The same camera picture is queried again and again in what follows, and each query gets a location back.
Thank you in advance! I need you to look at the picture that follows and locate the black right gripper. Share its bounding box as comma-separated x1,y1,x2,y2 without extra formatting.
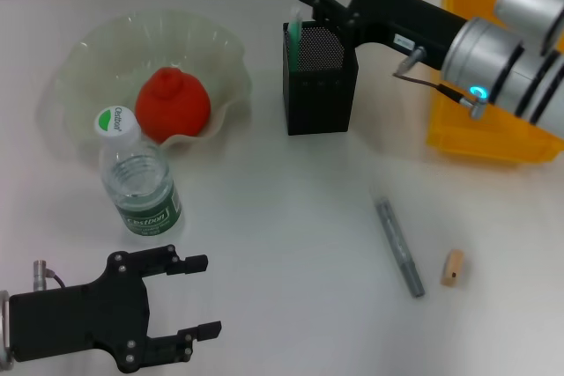
298,0,468,71

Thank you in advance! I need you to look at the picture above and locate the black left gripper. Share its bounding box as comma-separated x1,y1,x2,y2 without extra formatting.
8,243,223,373

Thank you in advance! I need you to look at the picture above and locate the clear bottle with green label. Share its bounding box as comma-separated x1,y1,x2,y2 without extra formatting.
93,105,185,239

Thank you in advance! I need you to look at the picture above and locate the red-orange knobbly orange fruit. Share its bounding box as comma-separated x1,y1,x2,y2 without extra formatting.
134,66,212,144

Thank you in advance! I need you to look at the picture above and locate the grey pen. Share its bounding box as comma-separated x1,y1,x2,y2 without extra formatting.
372,195,427,299

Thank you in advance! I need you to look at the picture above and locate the small wooden block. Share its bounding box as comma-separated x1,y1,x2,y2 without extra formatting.
439,249,465,288

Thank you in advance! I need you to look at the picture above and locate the black mesh pen holder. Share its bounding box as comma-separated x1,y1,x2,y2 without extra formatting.
281,18,360,136

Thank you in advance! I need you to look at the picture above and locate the translucent green wavy fruit bowl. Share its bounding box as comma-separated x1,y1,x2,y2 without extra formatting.
43,11,253,151

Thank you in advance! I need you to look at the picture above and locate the yellow plastic bin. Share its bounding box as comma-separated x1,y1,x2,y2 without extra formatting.
425,0,564,166

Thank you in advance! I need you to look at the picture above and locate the left gripper cable with plug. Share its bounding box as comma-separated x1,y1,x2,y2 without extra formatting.
33,260,67,291

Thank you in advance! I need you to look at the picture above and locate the gripper cable with plug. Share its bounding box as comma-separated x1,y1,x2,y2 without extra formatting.
33,260,67,291
391,45,490,121

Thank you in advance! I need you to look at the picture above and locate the right gripper cable with plug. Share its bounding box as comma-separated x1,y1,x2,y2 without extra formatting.
391,45,490,121

